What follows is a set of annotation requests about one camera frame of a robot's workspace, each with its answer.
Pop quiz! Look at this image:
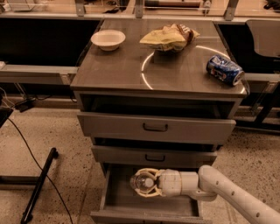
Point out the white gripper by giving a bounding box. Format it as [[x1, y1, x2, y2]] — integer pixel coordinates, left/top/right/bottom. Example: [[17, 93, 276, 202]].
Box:
[[135, 168, 199, 198]]

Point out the clear plastic water bottle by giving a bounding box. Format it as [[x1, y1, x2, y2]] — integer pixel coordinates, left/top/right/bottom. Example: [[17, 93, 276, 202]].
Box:
[[129, 175, 156, 190]]

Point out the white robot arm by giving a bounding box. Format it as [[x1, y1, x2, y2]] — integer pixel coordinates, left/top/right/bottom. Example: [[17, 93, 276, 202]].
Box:
[[130, 165, 280, 224]]

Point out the grey open bottom drawer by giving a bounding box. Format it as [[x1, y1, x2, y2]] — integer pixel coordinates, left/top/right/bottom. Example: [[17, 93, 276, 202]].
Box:
[[90, 164, 213, 224]]

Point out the grey middle drawer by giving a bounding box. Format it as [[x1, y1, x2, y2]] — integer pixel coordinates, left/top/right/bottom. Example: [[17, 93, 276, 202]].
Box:
[[92, 145, 217, 168]]

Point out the grey drawer cabinet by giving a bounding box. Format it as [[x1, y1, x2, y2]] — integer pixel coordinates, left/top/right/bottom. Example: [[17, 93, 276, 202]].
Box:
[[69, 18, 249, 224]]

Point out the grey top drawer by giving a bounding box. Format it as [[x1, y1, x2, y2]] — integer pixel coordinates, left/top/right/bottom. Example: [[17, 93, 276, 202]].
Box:
[[77, 112, 235, 144]]

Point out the black stand leg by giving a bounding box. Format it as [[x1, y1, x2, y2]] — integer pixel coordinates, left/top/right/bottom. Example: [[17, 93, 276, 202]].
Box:
[[20, 148, 59, 224]]

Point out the blue soda can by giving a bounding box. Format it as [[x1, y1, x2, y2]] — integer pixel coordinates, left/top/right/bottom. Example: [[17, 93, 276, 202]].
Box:
[[206, 55, 244, 86]]

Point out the yellow chip bag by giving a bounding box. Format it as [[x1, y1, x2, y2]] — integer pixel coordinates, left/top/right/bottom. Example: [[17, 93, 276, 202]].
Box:
[[139, 24, 200, 52]]

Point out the white bowl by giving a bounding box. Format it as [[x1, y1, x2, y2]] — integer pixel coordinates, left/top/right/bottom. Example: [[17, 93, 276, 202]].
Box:
[[91, 30, 126, 52]]

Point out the grey chair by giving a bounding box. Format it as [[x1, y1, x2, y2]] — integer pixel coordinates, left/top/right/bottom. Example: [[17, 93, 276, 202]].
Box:
[[246, 20, 280, 58]]

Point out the black floor cable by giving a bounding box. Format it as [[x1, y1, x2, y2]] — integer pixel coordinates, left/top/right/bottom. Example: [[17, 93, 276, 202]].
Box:
[[7, 116, 74, 224]]

